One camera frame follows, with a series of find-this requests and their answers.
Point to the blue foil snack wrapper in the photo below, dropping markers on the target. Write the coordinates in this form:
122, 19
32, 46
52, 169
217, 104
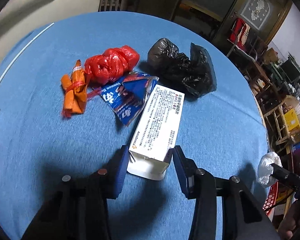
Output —
128, 95

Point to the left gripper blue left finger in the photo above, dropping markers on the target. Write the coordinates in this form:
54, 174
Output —
106, 183

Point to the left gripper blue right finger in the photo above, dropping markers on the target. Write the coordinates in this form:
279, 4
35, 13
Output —
200, 185

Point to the black plastic bag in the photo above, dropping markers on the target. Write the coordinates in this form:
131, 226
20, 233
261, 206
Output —
193, 75

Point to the person right hand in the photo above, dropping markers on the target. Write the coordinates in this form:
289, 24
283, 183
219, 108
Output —
290, 221

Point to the orange wrapper bundle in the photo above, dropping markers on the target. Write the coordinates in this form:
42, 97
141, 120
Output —
75, 91

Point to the white long medicine box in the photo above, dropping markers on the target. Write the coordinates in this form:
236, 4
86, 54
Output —
156, 133

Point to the red plastic waste basket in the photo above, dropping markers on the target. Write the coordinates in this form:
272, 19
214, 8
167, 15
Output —
271, 199

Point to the yellow cardboard box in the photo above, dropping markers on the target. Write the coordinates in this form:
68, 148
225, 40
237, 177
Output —
292, 121

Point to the cream leather sofa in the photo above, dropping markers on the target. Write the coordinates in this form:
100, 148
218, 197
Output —
20, 17

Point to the blue tablecloth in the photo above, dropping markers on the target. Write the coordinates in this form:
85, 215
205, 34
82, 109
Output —
221, 131

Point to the wicker armchair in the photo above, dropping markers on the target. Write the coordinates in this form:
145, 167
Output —
284, 120

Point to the red plastic bag ball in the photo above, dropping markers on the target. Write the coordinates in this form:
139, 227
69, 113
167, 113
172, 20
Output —
111, 65

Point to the white plastic bag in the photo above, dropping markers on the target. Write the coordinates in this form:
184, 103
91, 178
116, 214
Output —
265, 169

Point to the chair with red clothes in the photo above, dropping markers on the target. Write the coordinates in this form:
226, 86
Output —
238, 31

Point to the white thin stick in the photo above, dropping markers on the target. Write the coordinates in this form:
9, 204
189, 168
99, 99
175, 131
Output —
22, 50

